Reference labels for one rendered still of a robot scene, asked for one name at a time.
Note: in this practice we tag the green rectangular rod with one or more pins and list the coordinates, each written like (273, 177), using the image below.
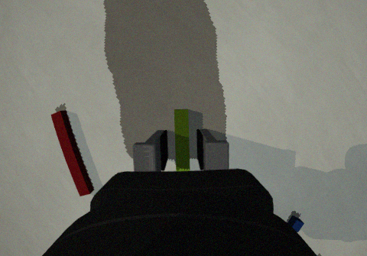
(182, 148)

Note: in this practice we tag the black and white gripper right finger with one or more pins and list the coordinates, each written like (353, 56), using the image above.
(216, 153)

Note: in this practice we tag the dark red rod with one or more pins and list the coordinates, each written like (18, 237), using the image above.
(71, 153)

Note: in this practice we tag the small blue cube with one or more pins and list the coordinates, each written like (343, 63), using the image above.
(296, 223)

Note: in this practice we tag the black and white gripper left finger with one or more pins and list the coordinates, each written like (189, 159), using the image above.
(151, 155)

